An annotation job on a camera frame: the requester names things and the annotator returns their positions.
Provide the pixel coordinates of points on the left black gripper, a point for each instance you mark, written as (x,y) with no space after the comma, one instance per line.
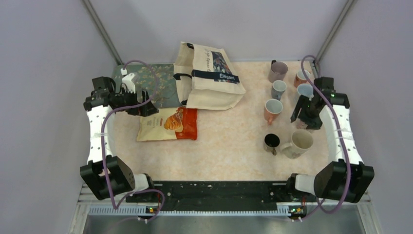
(148,108)

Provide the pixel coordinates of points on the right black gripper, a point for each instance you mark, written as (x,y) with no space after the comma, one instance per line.
(313,123)

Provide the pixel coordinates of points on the clear grey tumbler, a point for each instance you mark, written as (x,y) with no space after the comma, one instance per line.
(304,90)

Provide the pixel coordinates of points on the salmon pink mug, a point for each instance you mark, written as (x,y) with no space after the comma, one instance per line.
(300,77)

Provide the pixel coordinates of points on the lilac mug black handle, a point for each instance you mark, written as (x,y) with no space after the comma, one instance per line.
(278,71)

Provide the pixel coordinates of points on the brown cup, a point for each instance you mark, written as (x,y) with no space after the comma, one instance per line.
(270,143)

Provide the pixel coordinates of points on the beige canvas tote bag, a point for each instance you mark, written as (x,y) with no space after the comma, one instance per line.
(206,79)

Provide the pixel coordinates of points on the pink cup off tray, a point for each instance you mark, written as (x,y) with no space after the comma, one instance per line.
(302,125)

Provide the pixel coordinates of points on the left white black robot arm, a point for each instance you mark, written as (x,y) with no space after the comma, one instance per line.
(105,173)

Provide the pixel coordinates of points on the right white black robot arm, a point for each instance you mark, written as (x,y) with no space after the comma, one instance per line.
(345,174)

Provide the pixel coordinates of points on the floral blue serving tray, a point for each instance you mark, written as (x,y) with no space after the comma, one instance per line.
(166,93)

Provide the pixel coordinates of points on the cassava chips bag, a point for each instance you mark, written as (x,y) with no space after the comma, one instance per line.
(169,124)

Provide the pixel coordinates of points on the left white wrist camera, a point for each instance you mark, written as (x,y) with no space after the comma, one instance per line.
(129,79)

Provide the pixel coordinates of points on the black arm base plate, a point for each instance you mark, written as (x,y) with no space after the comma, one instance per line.
(215,196)

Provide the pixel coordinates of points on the aluminium frame rail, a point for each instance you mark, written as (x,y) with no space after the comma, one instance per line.
(146,205)

